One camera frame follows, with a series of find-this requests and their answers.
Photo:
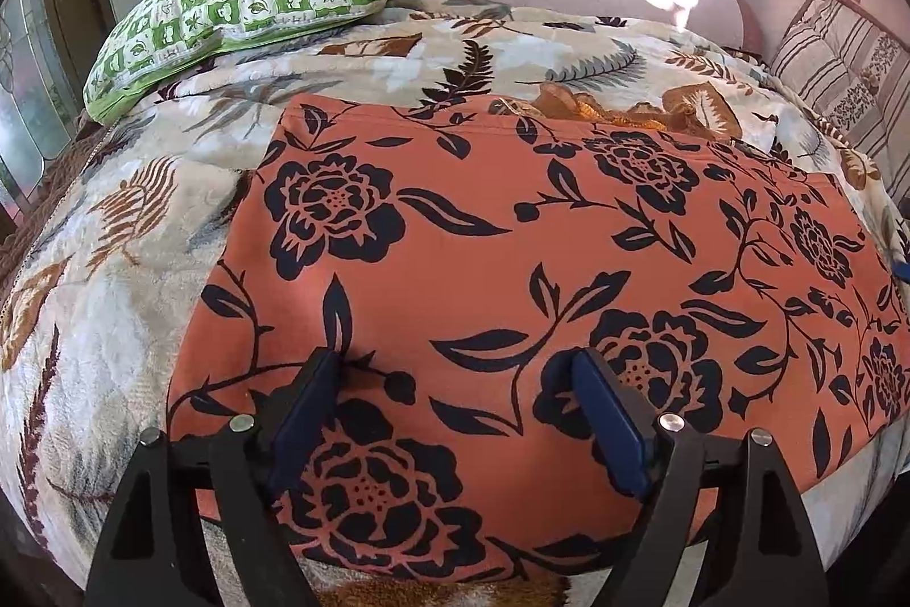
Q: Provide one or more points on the orange floral blouse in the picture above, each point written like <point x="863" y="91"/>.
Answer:
<point x="453" y="281"/>

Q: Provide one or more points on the leaf print fleece blanket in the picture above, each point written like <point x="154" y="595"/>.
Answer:
<point x="99" y="280"/>

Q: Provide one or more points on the striped floral cushion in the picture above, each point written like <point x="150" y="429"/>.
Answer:
<point x="855" y="74"/>

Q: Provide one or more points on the stained glass wooden door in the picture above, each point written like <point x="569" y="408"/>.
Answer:
<point x="48" y="47"/>

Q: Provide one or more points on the green white patterned pillow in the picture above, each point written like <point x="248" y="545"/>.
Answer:
<point x="159" y="38"/>

